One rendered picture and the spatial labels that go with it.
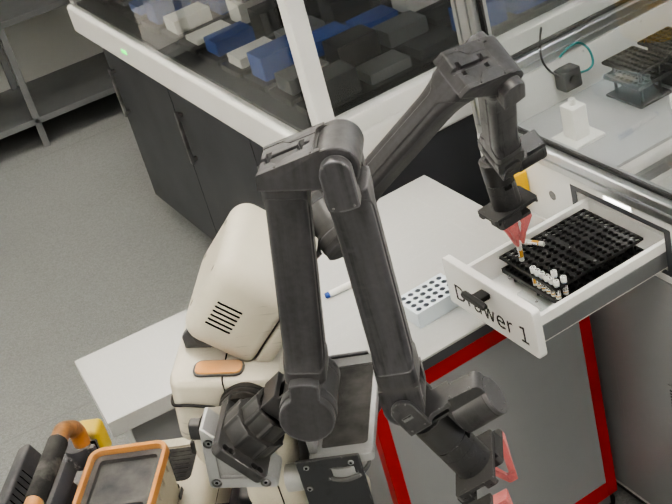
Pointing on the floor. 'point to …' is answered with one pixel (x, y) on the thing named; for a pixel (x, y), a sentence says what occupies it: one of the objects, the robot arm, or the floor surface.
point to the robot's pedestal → (137, 381)
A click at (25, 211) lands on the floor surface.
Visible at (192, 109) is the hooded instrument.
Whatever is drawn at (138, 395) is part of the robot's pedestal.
